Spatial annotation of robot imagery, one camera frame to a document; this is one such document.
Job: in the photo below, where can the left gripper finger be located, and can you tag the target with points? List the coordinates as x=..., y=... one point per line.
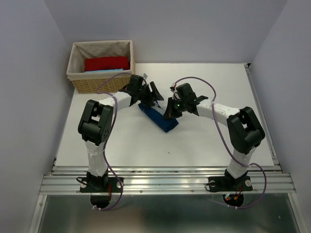
x=155, y=94
x=147, y=99

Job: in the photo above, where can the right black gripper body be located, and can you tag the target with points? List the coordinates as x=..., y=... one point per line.
x=184, y=102

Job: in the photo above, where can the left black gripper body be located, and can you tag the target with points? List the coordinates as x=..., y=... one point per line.
x=144, y=89

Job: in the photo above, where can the dark blue t shirt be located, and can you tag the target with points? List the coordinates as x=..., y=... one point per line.
x=156, y=115

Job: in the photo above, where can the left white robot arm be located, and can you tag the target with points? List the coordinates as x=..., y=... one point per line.
x=97, y=122

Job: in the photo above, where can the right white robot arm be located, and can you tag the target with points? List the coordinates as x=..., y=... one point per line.
x=239, y=129

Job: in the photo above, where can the rolled light blue t shirt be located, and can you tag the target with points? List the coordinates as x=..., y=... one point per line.
x=107, y=70

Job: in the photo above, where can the rolled red t shirt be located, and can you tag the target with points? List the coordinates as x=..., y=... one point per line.
x=103, y=63

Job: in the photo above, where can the wicker basket with liner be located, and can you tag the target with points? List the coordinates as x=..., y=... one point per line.
x=104, y=81

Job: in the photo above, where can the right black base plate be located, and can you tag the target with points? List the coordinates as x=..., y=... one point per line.
x=227, y=183

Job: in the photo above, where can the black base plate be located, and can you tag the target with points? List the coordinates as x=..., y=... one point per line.
x=227, y=183
x=108, y=185

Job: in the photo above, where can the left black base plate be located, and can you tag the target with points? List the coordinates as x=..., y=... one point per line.
x=108, y=185

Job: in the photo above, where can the aluminium rail frame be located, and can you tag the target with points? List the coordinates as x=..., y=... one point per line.
x=149, y=160

